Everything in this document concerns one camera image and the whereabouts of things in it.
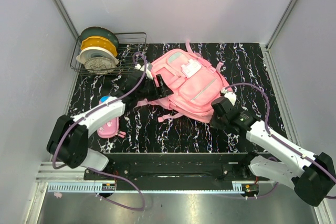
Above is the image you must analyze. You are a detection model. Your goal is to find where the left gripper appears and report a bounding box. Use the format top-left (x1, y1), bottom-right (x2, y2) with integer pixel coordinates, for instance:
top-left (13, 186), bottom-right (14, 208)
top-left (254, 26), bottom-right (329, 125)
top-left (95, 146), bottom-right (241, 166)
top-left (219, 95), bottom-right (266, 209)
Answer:
top-left (136, 75), bottom-right (174, 102)

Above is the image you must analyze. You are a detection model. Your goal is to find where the pink school backpack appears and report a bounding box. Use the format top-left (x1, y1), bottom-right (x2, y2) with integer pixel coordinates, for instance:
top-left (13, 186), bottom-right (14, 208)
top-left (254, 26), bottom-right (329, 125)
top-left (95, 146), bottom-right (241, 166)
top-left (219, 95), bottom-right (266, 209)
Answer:
top-left (137, 41), bottom-right (229, 123)

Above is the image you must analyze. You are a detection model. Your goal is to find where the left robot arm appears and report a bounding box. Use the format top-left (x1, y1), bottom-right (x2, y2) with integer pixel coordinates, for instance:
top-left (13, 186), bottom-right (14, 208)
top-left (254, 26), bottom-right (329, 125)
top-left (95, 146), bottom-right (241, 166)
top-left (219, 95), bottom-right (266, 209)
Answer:
top-left (47, 70), bottom-right (174, 180)

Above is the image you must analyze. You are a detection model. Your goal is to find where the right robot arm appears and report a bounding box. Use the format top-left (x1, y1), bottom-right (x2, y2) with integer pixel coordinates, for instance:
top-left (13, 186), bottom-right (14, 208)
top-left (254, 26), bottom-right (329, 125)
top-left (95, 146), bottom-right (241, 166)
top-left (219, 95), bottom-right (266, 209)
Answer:
top-left (154, 75), bottom-right (335, 206)

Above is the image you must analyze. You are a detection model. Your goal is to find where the speckled beige plate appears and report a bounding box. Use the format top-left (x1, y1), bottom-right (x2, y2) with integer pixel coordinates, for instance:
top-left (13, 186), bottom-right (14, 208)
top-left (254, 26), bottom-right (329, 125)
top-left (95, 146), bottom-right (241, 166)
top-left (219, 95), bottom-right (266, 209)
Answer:
top-left (84, 57), bottom-right (119, 74)

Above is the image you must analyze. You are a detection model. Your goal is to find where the pink blue pencil case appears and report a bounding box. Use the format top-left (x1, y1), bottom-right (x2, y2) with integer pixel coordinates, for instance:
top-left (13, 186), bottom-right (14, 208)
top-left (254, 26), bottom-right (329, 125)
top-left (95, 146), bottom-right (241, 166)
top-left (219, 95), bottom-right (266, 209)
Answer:
top-left (97, 95), bottom-right (120, 138)

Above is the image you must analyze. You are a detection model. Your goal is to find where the white blue-rimmed plate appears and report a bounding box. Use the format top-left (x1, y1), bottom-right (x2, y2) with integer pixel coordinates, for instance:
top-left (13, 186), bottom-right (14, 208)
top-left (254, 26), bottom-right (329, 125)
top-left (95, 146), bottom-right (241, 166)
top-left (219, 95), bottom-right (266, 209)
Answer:
top-left (76, 47), bottom-right (119, 65)

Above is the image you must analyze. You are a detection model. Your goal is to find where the yellow plate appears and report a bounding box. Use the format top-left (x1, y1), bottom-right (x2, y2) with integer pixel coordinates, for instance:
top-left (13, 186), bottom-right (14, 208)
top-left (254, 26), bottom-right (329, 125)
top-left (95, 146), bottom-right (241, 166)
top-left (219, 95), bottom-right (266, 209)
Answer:
top-left (80, 36), bottom-right (118, 57)

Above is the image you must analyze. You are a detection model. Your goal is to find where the dark green plate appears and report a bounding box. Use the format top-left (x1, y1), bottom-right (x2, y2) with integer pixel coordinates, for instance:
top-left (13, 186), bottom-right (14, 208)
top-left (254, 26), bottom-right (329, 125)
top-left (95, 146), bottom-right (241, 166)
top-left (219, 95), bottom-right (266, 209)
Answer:
top-left (79, 26), bottom-right (119, 49)

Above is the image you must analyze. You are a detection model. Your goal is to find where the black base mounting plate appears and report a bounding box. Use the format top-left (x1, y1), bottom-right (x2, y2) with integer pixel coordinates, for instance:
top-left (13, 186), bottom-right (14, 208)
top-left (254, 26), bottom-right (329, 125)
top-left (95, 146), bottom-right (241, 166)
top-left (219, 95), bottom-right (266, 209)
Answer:
top-left (83, 162), bottom-right (270, 183)

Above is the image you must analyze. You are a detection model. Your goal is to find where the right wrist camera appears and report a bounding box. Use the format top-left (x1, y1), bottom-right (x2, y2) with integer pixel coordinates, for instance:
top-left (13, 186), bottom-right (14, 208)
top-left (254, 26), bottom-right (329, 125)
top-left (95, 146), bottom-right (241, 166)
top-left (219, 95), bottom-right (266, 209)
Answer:
top-left (220, 88), bottom-right (237, 105)

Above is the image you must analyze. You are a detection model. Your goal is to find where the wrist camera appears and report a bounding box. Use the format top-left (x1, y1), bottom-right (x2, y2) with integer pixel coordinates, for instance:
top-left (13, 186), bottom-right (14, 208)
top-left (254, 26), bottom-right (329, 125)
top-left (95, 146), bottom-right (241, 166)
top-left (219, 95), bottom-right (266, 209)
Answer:
top-left (134, 63), bottom-right (153, 80)
top-left (220, 88), bottom-right (237, 105)

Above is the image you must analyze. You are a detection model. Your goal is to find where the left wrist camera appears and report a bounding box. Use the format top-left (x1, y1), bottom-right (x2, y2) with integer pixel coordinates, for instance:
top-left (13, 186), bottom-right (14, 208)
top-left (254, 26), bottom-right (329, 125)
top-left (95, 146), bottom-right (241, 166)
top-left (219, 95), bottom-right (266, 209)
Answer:
top-left (134, 63), bottom-right (153, 80)

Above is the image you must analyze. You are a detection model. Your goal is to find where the grey wire dish rack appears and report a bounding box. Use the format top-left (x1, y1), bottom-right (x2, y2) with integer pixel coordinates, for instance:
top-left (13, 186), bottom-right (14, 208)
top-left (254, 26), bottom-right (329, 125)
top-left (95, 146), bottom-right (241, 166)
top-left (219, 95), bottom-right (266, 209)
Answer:
top-left (70, 36), bottom-right (146, 76)

